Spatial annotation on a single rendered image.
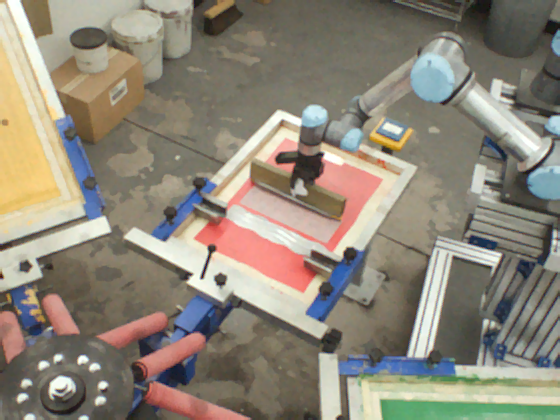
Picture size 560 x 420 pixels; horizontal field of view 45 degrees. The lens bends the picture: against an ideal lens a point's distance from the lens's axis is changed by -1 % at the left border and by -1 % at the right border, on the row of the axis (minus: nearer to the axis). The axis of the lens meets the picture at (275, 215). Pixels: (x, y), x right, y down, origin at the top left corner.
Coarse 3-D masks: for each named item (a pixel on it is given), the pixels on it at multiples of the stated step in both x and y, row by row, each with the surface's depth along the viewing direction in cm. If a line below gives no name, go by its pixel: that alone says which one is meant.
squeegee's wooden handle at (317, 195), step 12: (252, 168) 234; (264, 168) 231; (276, 168) 231; (264, 180) 235; (276, 180) 232; (288, 180) 229; (288, 192) 232; (312, 192) 226; (324, 192) 224; (324, 204) 227; (336, 204) 224; (336, 216) 227
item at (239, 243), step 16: (288, 144) 255; (272, 160) 248; (240, 192) 236; (256, 192) 237; (272, 192) 237; (256, 208) 231; (272, 208) 232; (288, 208) 232; (208, 224) 225; (224, 224) 226; (208, 240) 220; (224, 240) 221; (240, 240) 221; (256, 240) 222; (240, 256) 217
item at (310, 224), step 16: (320, 176) 244; (336, 176) 245; (352, 176) 245; (368, 176) 245; (368, 192) 240; (304, 208) 233; (352, 208) 234; (288, 224) 227; (304, 224) 228; (320, 224) 228; (336, 224) 228; (352, 224) 229; (320, 240) 223; (336, 240) 224; (256, 256) 217; (272, 256) 217; (288, 256) 218; (272, 272) 213; (288, 272) 213; (304, 272) 214; (304, 288) 209
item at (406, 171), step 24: (288, 120) 259; (240, 168) 244; (384, 168) 249; (408, 168) 244; (216, 192) 234; (192, 216) 225; (384, 216) 227; (168, 240) 215; (360, 240) 219; (216, 264) 209; (264, 288) 204
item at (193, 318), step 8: (192, 304) 192; (200, 304) 192; (208, 304) 193; (184, 312) 190; (192, 312) 190; (200, 312) 190; (208, 312) 192; (176, 320) 188; (184, 320) 188; (192, 320) 189; (200, 320) 189; (176, 328) 189; (184, 328) 187; (192, 328) 187; (200, 328) 191
